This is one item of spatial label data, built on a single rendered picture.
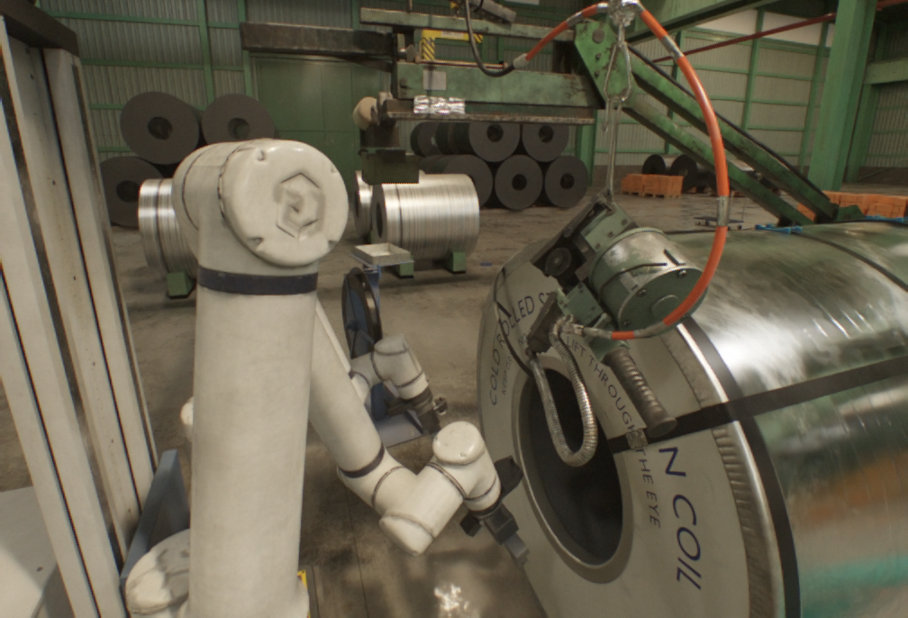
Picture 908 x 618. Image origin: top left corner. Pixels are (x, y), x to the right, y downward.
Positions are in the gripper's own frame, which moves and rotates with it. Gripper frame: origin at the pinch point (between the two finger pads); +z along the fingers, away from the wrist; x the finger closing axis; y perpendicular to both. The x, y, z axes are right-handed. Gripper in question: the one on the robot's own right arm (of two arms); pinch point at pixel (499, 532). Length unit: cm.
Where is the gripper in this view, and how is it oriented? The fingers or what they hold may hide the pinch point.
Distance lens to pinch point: 110.6
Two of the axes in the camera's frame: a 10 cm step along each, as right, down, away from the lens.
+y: -8.0, 5.0, -3.2
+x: 5.2, 3.3, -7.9
